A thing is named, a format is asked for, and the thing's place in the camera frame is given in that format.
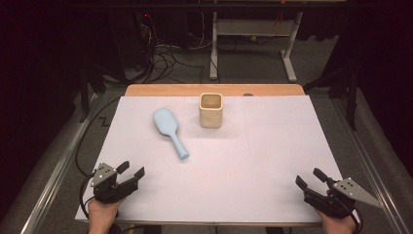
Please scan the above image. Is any aluminium floor rail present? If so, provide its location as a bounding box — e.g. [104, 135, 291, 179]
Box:
[19, 93, 99, 234]
[333, 97, 413, 234]

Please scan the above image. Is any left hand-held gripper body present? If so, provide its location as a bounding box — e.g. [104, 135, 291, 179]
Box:
[90, 162, 139, 205]

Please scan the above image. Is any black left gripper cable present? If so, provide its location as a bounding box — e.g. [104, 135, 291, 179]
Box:
[79, 173, 95, 219]

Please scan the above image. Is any black computer case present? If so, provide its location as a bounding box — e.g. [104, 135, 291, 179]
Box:
[108, 12, 154, 71]

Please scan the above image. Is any wooden table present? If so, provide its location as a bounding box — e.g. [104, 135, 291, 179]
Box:
[83, 83, 323, 228]

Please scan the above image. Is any orange cable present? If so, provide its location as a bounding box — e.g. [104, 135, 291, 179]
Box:
[272, 11, 284, 36]

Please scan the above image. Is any person's left hand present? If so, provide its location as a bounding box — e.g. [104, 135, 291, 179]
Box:
[87, 196, 127, 234]

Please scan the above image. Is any black tripod stand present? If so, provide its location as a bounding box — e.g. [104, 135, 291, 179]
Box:
[78, 61, 109, 124]
[303, 60, 362, 132]

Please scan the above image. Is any tangle of black cables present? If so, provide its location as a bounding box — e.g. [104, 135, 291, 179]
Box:
[137, 13, 213, 84]

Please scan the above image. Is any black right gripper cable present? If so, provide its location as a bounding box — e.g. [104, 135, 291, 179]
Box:
[351, 209, 364, 234]

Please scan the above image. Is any white table sheet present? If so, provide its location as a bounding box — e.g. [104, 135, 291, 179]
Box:
[74, 95, 361, 225]

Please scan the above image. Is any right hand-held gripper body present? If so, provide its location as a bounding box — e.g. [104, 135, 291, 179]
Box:
[303, 176, 385, 219]

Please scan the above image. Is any white metal desk frame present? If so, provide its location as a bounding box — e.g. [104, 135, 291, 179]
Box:
[208, 11, 305, 84]

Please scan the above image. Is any light blue hairbrush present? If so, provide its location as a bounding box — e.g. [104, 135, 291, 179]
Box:
[152, 107, 190, 161]

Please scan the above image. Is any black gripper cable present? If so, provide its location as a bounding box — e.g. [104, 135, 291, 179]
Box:
[79, 173, 95, 219]
[351, 209, 364, 234]

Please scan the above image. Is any beige square cup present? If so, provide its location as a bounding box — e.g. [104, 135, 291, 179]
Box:
[198, 92, 224, 129]

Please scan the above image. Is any black floor cable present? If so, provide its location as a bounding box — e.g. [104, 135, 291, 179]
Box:
[74, 97, 122, 178]

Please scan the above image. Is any person's right hand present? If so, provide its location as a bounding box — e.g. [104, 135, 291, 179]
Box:
[316, 209, 358, 234]

